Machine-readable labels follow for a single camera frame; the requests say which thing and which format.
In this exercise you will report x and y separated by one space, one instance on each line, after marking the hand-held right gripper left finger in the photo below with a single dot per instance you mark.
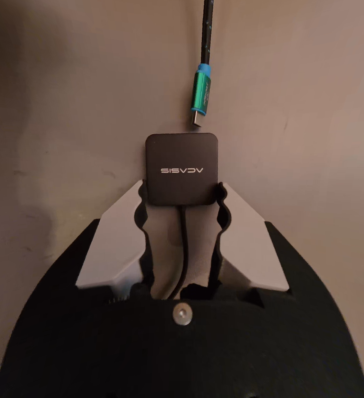
116 245

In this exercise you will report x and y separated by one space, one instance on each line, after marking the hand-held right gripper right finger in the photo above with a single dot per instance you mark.
250 248

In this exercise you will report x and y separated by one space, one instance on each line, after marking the black square adapter hub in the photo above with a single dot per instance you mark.
182 155

